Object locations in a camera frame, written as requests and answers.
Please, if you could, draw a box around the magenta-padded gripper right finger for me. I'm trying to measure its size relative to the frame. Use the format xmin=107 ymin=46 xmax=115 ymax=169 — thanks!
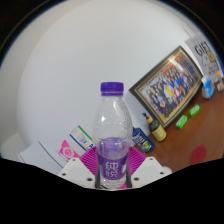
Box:
xmin=125 ymin=145 xmax=168 ymax=188

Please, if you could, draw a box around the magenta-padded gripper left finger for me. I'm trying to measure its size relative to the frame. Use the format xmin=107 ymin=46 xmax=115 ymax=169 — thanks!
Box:
xmin=57 ymin=146 xmax=99 ymax=188

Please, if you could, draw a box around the clear purple-capped water bottle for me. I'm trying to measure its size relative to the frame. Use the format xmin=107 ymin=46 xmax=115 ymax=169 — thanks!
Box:
xmin=92 ymin=81 xmax=134 ymax=190

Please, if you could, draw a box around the dark blue pump bottle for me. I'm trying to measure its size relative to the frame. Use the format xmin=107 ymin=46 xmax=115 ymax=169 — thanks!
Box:
xmin=132 ymin=126 xmax=155 ymax=154

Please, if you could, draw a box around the amber pump bottle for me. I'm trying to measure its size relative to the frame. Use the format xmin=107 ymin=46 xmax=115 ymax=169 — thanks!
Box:
xmin=142 ymin=112 xmax=167 ymax=142

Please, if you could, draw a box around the framed group photo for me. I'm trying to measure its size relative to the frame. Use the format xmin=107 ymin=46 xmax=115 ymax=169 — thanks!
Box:
xmin=128 ymin=45 xmax=204 ymax=130

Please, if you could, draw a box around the small brown snack pack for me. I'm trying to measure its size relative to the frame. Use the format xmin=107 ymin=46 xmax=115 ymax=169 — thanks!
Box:
xmin=215 ymin=79 xmax=224 ymax=93

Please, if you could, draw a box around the white paper gift bag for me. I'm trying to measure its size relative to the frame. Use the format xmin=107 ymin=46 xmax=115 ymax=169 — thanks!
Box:
xmin=184 ymin=34 xmax=223 ymax=78

